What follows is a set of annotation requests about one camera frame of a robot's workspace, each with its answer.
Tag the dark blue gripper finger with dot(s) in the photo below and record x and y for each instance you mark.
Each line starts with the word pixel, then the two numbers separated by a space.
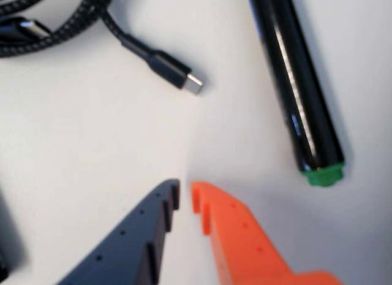
pixel 128 251

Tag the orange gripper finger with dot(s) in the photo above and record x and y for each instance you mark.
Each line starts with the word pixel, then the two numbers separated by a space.
pixel 245 251

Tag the small black flashlight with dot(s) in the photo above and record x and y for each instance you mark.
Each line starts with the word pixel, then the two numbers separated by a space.
pixel 7 236

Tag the black marker with green cap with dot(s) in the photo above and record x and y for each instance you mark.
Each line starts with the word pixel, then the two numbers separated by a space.
pixel 294 82

